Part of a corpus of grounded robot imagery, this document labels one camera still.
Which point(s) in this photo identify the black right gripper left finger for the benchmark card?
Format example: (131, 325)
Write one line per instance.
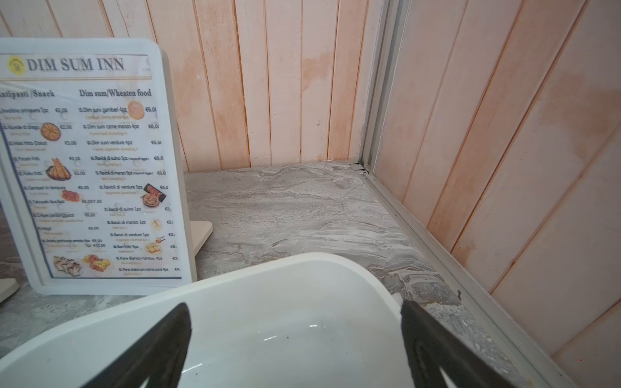
(156, 359)

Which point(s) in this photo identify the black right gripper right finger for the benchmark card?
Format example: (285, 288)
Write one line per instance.
(436, 357)

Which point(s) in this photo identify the white plastic tray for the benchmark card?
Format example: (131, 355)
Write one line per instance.
(310, 320)

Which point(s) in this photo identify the right white menu holder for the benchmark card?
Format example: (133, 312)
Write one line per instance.
(191, 234)

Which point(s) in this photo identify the Dim Sum Inn menu right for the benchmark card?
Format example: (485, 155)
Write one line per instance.
(91, 155)

